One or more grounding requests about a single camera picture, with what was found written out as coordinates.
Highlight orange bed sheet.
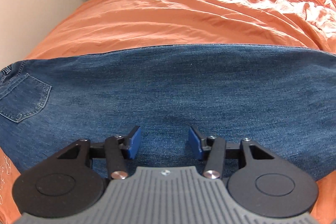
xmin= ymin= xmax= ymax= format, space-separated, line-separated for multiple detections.
xmin=1 ymin=0 xmax=335 ymax=223

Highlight blue denim jeans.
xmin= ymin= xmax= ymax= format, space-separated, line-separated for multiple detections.
xmin=1 ymin=44 xmax=335 ymax=179

